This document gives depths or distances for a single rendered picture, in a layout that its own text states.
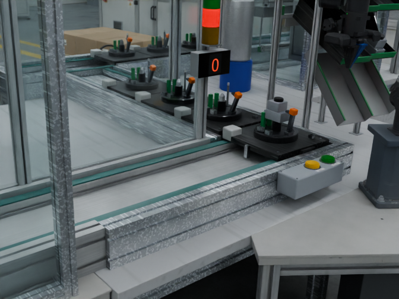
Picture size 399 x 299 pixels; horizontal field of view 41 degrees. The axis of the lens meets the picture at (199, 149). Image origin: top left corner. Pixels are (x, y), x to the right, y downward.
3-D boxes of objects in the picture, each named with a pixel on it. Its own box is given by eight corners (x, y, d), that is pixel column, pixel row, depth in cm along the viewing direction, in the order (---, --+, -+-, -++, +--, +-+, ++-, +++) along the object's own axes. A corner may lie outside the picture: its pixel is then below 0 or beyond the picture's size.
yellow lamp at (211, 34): (222, 44, 154) (222, 26, 152) (209, 45, 151) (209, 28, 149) (210, 41, 158) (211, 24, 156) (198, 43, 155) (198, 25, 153)
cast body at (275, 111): (289, 120, 166) (291, 99, 163) (279, 123, 163) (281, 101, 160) (269, 114, 171) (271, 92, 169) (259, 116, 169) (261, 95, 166)
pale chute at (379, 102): (389, 114, 190) (398, 107, 186) (363, 118, 183) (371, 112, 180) (355, 48, 198) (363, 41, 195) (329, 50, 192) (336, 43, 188)
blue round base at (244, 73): (256, 89, 265) (259, 60, 259) (234, 94, 255) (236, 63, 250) (235, 83, 276) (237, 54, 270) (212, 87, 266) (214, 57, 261)
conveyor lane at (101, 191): (325, 171, 171) (328, 142, 168) (95, 257, 120) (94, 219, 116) (260, 145, 191) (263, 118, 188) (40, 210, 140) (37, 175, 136)
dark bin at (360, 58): (369, 62, 174) (379, 43, 169) (339, 65, 168) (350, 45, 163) (320, 15, 190) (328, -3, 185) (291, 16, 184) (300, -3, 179)
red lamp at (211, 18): (222, 26, 152) (223, 9, 151) (209, 27, 149) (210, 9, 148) (211, 24, 156) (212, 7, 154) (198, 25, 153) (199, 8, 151)
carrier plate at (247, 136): (328, 145, 168) (329, 138, 167) (278, 162, 153) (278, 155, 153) (272, 124, 185) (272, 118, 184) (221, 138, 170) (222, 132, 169)
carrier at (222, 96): (269, 124, 186) (272, 89, 181) (218, 137, 171) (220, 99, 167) (222, 107, 203) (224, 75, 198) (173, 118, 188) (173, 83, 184)
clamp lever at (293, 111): (293, 131, 164) (298, 110, 160) (289, 133, 162) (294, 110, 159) (284, 127, 166) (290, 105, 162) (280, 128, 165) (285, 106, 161)
